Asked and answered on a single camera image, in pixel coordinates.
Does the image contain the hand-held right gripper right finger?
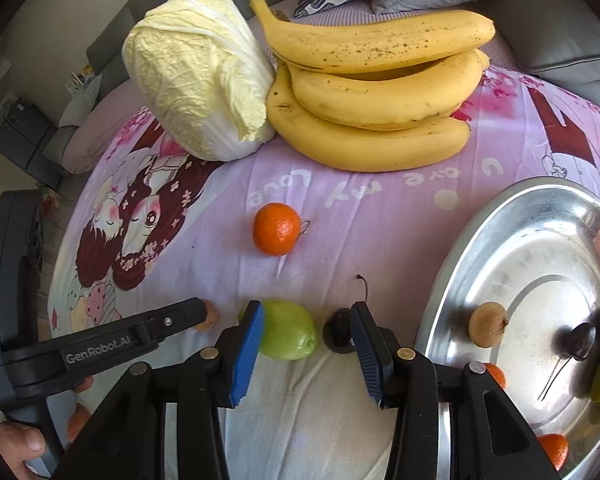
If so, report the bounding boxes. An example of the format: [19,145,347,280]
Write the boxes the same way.
[351,301,551,480]

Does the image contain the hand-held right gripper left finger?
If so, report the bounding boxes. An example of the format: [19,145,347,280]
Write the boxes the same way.
[52,300,266,480]

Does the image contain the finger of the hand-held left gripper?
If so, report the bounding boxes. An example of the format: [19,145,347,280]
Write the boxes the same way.
[131,296,209,350]

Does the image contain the brown kiwi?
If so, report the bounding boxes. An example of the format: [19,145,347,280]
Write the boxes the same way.
[468,301,509,348]
[194,300,220,332]

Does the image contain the dark red cherry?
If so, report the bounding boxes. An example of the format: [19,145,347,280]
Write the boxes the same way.
[324,275,368,355]
[540,322,597,403]

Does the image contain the orange tangerine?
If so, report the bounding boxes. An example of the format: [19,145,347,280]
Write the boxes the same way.
[253,202,302,257]
[536,433,570,471]
[66,402,92,445]
[482,362,507,390]

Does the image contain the round metal plate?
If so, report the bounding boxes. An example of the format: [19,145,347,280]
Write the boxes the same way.
[414,177,600,480]

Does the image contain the person's left hand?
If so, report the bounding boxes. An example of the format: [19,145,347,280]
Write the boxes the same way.
[0,421,47,469]

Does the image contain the printed cartoon blanket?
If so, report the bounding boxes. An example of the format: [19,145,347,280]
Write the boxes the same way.
[47,57,600,480]

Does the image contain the black cabinet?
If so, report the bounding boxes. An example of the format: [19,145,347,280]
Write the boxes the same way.
[0,97,63,188]

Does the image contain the light patterned pillow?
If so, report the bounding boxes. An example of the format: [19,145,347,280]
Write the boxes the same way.
[57,74,103,128]

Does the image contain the napa cabbage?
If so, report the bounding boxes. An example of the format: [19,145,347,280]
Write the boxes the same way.
[122,0,277,162]

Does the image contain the spotted yellow banana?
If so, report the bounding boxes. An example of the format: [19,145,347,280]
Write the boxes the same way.
[249,0,496,75]

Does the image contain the grey sofa cushion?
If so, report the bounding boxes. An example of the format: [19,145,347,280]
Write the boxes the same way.
[480,0,600,111]

